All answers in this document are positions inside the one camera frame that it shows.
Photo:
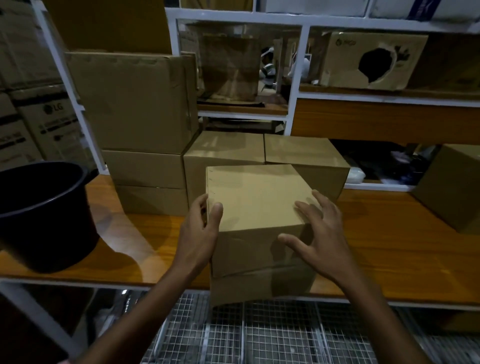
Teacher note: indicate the person's right hand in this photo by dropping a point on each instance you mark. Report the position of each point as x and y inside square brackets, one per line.
[326, 247]

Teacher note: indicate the person's left hand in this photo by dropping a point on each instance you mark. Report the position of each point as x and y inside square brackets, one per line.
[195, 243]

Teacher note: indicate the plain brown cardboard box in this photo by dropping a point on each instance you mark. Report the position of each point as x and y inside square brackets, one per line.
[255, 195]
[450, 187]
[146, 180]
[221, 146]
[131, 101]
[311, 153]

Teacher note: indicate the black plastic bucket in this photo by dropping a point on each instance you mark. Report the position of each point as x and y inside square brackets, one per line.
[41, 221]

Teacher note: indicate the person's right forearm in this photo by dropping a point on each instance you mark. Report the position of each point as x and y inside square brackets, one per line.
[378, 322]

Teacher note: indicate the person's left forearm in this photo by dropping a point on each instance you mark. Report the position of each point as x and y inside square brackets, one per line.
[142, 318]

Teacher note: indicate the crumpled brown cardboard box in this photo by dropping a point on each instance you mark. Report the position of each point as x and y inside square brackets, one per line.
[228, 63]

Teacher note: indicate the Pico box with hole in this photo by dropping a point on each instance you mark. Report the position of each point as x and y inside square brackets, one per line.
[345, 63]

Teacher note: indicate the dark brown cardboard box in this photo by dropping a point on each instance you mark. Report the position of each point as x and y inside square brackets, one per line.
[446, 60]

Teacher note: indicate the stack of large appliance cartons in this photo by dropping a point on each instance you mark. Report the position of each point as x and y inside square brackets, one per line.
[26, 93]

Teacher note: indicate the white plastic pack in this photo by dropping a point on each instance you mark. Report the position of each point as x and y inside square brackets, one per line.
[355, 175]

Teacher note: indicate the wooden drawer panel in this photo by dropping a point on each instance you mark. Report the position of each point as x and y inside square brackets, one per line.
[386, 120]

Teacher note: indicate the white metal shelf rack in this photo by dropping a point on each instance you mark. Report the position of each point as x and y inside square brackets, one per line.
[300, 22]

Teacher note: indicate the plain white carton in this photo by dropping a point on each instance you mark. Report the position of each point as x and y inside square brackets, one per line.
[318, 5]

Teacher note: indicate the white carton with handwriting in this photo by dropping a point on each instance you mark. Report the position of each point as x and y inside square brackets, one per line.
[393, 7]

